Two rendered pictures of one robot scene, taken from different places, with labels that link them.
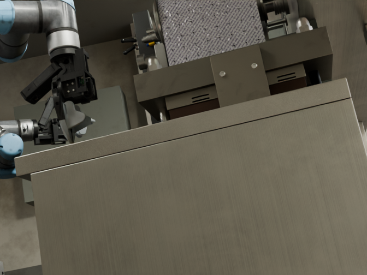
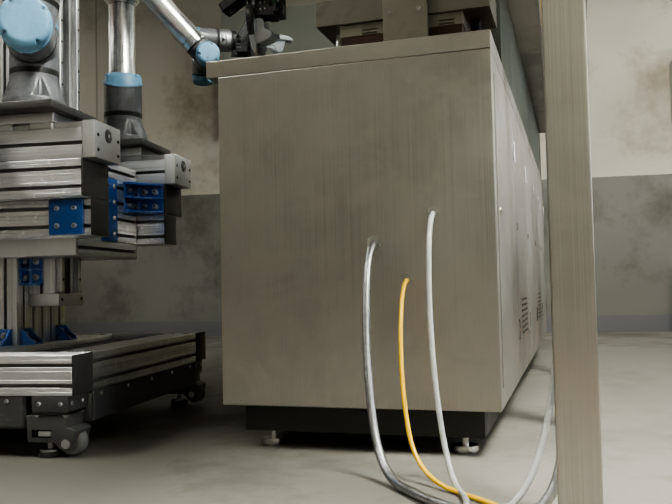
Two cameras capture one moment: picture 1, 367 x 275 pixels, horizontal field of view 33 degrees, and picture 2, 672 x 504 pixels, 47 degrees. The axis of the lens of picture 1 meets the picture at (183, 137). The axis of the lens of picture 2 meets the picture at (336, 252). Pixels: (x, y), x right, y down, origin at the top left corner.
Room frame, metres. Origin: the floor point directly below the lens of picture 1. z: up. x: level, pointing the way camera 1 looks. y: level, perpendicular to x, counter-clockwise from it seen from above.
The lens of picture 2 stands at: (-0.55, -0.19, 0.37)
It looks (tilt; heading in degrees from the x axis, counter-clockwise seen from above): 3 degrees up; 8
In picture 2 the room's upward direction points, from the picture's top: 1 degrees counter-clockwise
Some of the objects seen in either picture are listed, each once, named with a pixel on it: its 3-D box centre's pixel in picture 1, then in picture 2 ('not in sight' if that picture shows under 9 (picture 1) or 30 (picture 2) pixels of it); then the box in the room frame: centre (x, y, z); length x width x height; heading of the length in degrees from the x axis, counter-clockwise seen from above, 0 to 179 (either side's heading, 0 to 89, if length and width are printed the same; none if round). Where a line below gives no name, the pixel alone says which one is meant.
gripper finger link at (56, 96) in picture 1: (60, 102); (252, 18); (1.31, 0.26, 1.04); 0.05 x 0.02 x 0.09; 170
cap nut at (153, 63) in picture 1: (153, 66); not in sight; (1.23, 0.03, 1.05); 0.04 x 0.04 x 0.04
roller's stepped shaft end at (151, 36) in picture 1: (151, 37); not in sight; (1.72, 0.04, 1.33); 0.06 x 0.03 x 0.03; 80
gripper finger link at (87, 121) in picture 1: (78, 123); (266, 39); (1.35, 0.23, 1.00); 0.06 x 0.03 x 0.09; 80
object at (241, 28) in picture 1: (216, 52); not in sight; (1.37, -0.11, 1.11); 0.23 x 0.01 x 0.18; 80
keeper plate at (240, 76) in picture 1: (240, 77); (405, 16); (1.16, -0.13, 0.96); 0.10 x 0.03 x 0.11; 80
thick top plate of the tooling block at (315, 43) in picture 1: (235, 77); (406, 15); (1.25, -0.13, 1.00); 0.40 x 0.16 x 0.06; 80
